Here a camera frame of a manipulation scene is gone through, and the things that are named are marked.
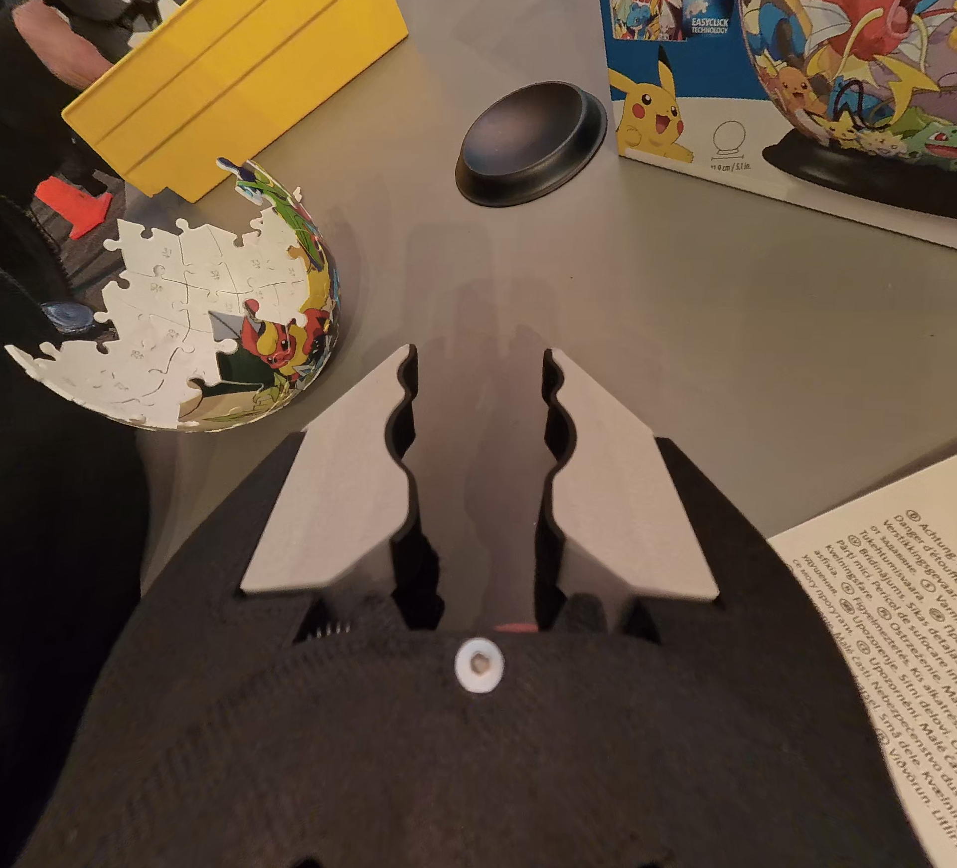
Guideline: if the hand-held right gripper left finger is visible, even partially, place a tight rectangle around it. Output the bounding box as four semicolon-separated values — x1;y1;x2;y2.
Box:
239;343;421;607

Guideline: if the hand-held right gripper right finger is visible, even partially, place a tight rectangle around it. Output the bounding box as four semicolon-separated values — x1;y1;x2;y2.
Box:
535;347;721;626

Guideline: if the yellow plastic bin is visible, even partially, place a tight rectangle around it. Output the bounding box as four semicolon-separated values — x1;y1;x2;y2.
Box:
62;0;410;203

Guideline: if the partly built puzzle ball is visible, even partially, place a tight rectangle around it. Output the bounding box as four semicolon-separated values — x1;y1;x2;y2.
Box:
3;158;341;433

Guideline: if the black round ball stand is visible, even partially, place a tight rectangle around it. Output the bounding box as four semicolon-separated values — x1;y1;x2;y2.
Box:
455;81;608;208

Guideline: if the colourful puzzle box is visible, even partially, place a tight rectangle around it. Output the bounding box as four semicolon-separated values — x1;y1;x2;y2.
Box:
589;0;957;250

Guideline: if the person's left hand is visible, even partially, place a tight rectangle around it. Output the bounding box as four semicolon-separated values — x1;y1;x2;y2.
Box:
11;4;115;91

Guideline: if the orange cone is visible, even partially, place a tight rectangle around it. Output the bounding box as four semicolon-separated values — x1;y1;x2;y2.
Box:
33;176;115;241

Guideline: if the person's black clothing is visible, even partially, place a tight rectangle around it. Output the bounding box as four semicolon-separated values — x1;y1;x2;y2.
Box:
0;83;151;868

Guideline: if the white instruction leaflet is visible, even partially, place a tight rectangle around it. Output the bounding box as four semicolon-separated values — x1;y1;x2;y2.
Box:
768;455;957;865

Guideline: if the small round dark disc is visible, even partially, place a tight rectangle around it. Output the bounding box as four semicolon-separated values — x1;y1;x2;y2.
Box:
41;300;96;338

